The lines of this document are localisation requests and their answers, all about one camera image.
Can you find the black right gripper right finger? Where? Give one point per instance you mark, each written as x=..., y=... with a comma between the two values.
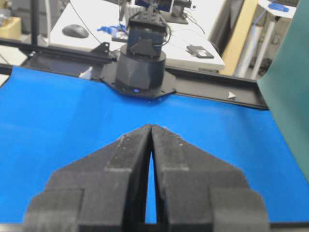
x=198, y=192

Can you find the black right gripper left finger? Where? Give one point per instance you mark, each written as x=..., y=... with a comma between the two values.
x=104, y=191

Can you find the blue table mat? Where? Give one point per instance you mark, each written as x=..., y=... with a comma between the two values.
x=48, y=121

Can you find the black small device on desk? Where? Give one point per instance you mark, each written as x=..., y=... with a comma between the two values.
x=199, y=52

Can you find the green backdrop sheet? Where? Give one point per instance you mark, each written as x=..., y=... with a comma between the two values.
x=285, y=87

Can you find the white desk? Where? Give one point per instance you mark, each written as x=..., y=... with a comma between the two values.
x=94, y=14

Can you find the black computer mouse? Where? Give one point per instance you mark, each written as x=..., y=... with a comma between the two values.
x=75, y=31

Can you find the black aluminium frame rail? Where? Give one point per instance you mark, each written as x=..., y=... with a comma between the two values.
x=178, y=81

